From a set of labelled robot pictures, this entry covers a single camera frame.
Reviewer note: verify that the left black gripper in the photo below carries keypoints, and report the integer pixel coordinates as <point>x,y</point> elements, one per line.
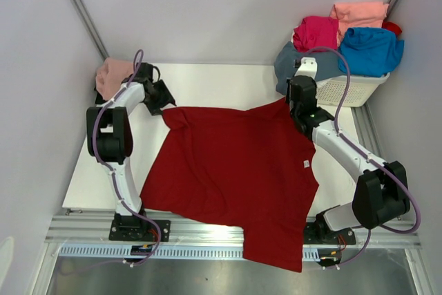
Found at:
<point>165,99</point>

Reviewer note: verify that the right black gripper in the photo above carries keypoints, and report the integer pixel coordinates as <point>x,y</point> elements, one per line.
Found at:
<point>287,94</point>

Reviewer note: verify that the dark red t-shirt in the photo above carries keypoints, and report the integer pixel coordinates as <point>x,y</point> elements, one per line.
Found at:
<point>250,169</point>

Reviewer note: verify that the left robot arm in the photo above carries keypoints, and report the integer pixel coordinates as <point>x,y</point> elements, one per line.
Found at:
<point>110,139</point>

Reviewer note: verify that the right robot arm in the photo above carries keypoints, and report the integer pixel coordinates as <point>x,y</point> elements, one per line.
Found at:
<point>323,131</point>

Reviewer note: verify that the white laundry basket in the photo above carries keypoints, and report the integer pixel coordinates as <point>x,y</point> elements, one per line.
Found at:
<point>330,91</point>

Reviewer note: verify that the slate blue t-shirt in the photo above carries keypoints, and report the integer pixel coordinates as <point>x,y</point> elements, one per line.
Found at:
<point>284,66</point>

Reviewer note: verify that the folded pink t-shirt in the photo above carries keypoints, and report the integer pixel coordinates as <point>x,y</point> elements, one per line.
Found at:
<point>110,76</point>

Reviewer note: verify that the magenta t-shirt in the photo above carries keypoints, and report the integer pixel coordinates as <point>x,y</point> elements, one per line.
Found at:
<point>315,31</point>

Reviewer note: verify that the salmon pink t-shirt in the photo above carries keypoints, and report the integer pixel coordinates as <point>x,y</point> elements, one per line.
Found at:
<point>365,14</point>

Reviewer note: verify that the bright red t-shirt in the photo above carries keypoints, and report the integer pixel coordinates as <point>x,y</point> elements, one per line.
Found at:
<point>392,27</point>

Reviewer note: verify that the left corner aluminium profile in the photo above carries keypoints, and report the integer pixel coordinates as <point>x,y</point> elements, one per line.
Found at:
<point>91,28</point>

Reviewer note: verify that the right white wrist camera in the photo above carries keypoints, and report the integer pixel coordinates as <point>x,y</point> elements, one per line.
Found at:
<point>306,66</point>

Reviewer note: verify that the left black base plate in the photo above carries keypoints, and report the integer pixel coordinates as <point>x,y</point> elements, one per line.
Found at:
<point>145,232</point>

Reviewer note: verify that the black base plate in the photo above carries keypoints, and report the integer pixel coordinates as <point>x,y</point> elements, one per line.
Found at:
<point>318,234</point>
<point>145,232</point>

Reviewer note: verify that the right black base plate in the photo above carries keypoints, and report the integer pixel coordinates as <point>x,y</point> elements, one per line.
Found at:
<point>318,234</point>

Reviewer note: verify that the white slotted cable duct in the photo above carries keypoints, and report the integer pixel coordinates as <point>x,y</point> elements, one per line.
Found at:
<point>163,252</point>

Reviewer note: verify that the aluminium mounting rail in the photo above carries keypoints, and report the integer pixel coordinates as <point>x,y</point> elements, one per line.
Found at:
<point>94,227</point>

